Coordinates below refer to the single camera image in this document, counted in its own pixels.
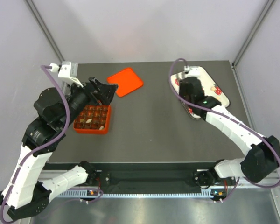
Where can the white strawberry tray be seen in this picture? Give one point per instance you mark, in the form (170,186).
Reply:
(211,89)

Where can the orange box lid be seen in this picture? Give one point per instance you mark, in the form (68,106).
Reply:
(127,81)

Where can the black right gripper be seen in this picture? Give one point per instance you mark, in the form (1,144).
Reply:
(181,89)

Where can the orange chocolate box with grid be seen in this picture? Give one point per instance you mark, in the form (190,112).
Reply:
(100,116)

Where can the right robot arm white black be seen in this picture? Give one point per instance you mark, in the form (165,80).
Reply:
(261,154)

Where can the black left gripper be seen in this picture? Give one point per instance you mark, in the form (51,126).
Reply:
(106,92)

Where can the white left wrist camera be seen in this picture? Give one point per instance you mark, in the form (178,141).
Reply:
(68,72)

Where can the aluminium rail frame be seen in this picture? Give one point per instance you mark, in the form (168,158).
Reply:
(174,194)

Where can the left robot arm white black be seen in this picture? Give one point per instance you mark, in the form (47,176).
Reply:
(25,195)

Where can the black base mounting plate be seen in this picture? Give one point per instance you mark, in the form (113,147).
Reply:
(155,181)

